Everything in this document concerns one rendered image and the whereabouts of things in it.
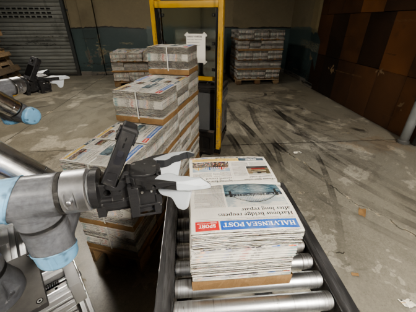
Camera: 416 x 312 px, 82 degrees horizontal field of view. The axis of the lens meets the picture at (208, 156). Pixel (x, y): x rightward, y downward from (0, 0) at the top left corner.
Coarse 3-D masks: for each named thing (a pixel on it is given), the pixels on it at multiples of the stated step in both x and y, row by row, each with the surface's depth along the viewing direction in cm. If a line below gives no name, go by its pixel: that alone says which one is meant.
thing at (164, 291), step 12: (168, 204) 102; (168, 216) 95; (168, 228) 90; (168, 240) 85; (168, 252) 81; (168, 264) 77; (168, 276) 73; (156, 288) 71; (168, 288) 70; (156, 300) 67; (168, 300) 67
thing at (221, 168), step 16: (192, 160) 88; (208, 160) 87; (224, 160) 88; (240, 160) 88; (256, 160) 88; (192, 176) 79; (208, 176) 79; (224, 176) 79; (240, 176) 79; (256, 176) 79; (272, 176) 79
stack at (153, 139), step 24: (96, 144) 144; (144, 144) 147; (168, 144) 182; (72, 168) 130; (96, 216) 144; (120, 216) 139; (144, 216) 157; (96, 240) 158; (120, 240) 151; (144, 240) 161; (120, 264) 163; (144, 264) 165
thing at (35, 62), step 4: (32, 56) 114; (32, 60) 113; (36, 60) 113; (40, 60) 115; (28, 64) 114; (32, 64) 114; (36, 64) 114; (28, 68) 114; (32, 68) 114; (36, 68) 114; (28, 72) 114; (32, 72) 114; (36, 72) 115; (24, 76) 115; (28, 76) 114; (32, 76) 114; (32, 80) 115
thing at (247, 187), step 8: (224, 184) 75; (232, 184) 75; (240, 184) 75; (248, 184) 75; (256, 184) 75; (264, 184) 75; (272, 184) 76; (192, 192) 72; (200, 192) 72; (208, 192) 72; (216, 192) 72; (224, 192) 72; (232, 192) 72
